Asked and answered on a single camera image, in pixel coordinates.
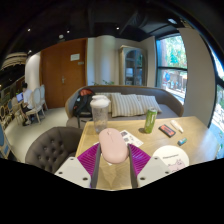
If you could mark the brown wooden door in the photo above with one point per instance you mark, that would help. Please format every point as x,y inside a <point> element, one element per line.
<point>63,73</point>

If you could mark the group of white chairs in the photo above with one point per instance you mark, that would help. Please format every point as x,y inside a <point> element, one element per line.
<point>37,100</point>

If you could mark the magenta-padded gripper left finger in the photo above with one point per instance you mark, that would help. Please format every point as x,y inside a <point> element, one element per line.
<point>87,160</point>

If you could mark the small teal pack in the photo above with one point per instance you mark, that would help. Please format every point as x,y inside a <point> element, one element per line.
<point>182,141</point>

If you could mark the person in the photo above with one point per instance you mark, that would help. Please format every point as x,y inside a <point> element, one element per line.
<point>26,100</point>

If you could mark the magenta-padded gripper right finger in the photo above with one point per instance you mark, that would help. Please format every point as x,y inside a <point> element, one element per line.
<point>140,160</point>

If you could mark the pink computer mouse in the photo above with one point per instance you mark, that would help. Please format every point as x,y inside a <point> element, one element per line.
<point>112,146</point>

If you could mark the clear shaker bottle white lid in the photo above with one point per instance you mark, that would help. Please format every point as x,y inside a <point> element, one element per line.
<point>99,115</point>

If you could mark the flat black orange box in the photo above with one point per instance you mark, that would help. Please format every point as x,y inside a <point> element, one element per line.
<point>167,130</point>

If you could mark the open laptop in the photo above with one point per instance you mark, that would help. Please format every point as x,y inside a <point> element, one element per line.
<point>19,97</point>

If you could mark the grey tufted armchair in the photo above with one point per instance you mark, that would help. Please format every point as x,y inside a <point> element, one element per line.
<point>51,148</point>

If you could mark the white tube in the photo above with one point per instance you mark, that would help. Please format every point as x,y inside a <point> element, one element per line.
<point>176,126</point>

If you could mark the round white mouse pad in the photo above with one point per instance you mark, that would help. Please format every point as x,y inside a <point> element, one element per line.
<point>171,156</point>

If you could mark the black orange backpack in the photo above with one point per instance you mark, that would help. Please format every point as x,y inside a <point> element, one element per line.
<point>82,103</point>

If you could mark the black-framed window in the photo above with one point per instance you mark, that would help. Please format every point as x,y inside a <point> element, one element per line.
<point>218,120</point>
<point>171,66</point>

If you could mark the green drink can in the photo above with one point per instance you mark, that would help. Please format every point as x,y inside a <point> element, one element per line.
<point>150,120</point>

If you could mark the white sticker sheet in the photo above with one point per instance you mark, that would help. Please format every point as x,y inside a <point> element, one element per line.
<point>132,138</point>

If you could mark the group of blue-backed chairs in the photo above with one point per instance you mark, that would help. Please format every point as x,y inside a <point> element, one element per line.
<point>4,133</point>

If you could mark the glass-door cabinet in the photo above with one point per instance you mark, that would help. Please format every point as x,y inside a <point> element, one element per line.
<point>133,66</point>

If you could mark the grey curved sofa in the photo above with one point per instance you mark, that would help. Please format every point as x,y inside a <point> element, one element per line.
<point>166,100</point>

